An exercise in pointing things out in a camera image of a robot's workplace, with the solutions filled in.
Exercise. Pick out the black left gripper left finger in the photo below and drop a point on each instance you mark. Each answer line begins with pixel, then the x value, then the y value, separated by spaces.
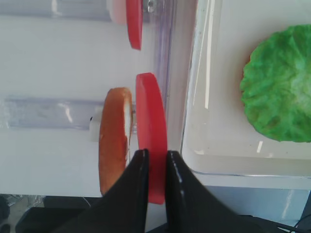
pixel 123 208

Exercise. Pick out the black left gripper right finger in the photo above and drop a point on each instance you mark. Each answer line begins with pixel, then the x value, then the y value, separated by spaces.
pixel 191 208

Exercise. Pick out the red tomato slice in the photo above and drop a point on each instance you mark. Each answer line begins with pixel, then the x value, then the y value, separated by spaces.
pixel 152 133
pixel 134 18

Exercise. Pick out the white pusher block bread slice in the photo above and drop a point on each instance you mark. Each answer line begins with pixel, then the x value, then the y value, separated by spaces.
pixel 94 127

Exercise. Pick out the bread slice with white crumb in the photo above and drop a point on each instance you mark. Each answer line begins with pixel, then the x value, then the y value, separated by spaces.
pixel 115 136

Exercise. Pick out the green lettuce leaf on tray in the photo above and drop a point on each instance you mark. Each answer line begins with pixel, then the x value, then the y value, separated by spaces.
pixel 276 85

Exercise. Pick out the black base panel front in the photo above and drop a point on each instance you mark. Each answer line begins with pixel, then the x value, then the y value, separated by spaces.
pixel 39 214

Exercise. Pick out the clear rail for bread slice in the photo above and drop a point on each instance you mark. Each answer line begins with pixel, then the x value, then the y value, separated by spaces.
pixel 46 113

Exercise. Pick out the long clear rail left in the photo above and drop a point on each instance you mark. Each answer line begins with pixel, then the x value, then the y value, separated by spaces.
pixel 174 24

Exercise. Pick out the clear rail for tomato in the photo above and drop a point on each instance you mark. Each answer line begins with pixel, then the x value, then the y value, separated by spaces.
pixel 98 10

